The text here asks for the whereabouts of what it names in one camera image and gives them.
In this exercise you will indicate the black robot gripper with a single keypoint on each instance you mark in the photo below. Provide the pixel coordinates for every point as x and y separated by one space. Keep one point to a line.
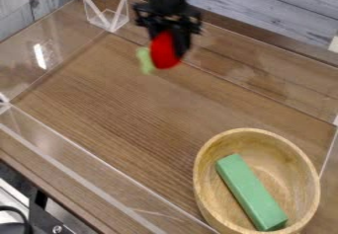
159 15

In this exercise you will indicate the red plush strawberry toy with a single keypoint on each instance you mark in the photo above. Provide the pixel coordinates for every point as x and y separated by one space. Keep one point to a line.
158 56

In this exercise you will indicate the wooden bowl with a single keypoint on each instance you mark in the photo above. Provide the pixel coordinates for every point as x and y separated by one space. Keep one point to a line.
283 169

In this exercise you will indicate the green rectangular block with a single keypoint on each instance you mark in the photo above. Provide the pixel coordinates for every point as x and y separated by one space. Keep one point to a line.
255 200

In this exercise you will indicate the clear acrylic tray wall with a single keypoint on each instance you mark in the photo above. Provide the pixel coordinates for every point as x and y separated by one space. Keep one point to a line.
106 137

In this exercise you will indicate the black metal bracket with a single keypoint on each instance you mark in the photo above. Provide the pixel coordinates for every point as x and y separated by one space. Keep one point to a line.
43 222

